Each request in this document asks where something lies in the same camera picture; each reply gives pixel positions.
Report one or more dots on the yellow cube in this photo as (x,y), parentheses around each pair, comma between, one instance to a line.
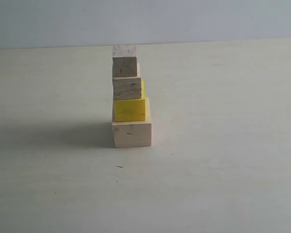
(132,109)

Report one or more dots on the large pale wooden cube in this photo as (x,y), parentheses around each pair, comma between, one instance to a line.
(133,133)

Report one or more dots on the striped plywood cube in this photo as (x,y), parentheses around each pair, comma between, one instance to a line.
(128,88)

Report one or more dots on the small pale wooden cube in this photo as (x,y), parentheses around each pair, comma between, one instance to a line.
(125,60)

